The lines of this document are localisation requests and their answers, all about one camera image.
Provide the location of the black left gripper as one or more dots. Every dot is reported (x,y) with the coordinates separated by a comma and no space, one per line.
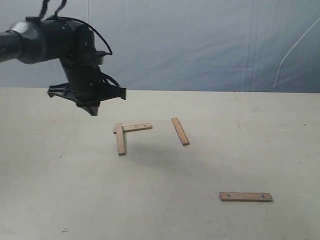
(87,86)

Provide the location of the wood strip with two holes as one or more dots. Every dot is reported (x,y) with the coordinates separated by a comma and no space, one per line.
(133,127)

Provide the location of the plain wood strip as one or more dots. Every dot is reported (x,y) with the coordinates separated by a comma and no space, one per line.
(180,131)
(121,149)

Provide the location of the wood strip holes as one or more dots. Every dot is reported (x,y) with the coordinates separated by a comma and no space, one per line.
(245,197)

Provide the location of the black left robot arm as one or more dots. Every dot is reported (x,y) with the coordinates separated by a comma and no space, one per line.
(72,42)

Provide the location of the blue-grey backdrop cloth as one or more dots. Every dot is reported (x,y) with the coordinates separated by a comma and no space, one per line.
(208,45)

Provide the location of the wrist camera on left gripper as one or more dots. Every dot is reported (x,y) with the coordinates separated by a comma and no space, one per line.
(99,57)

